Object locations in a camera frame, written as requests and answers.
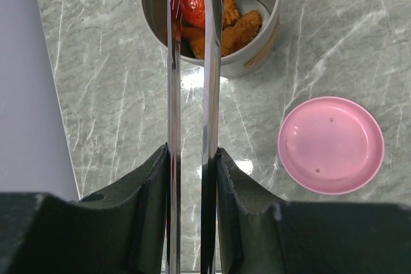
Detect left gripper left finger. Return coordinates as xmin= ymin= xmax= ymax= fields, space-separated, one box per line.
xmin=1 ymin=146 xmax=168 ymax=273

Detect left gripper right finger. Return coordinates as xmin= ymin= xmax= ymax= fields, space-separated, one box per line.
xmin=217 ymin=149 xmax=410 ymax=273

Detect pink round lid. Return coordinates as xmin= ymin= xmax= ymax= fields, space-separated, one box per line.
xmin=277 ymin=96 xmax=385 ymax=195

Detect fried chicken nugget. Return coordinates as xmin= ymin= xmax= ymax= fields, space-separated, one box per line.
xmin=221 ymin=10 xmax=262 ymax=56

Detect orange fried piece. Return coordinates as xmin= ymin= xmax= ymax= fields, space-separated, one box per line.
xmin=223 ymin=0 xmax=241 ymax=28

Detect metal tongs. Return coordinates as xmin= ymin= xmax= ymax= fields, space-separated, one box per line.
xmin=166 ymin=0 xmax=223 ymax=273

